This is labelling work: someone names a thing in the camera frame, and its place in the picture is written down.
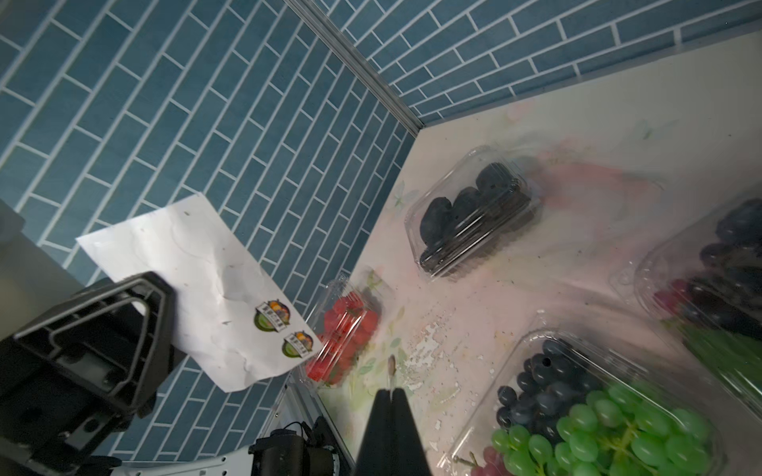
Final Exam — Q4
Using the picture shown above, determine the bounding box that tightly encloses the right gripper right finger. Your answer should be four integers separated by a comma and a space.
391, 389, 432, 476

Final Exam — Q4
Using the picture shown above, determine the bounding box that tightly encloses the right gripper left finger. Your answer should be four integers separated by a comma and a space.
353, 389, 393, 476

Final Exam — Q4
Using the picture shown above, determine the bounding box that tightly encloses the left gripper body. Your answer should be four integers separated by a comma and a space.
1, 272, 182, 470

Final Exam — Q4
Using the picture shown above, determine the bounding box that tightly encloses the white sticker sheet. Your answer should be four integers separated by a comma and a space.
77, 194, 323, 393

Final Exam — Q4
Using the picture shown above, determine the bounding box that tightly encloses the clear box of red berries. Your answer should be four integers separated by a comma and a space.
296, 266, 394, 389

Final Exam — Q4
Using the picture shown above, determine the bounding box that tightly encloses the clear box of mixed grapes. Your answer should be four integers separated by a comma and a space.
438, 319, 754, 475

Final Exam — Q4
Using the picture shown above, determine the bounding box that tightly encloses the clear box of blackberries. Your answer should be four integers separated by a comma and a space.
404, 146, 542, 281

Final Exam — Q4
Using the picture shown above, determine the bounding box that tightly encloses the clear box of dark grapes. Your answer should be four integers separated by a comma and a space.
609, 184, 761, 418

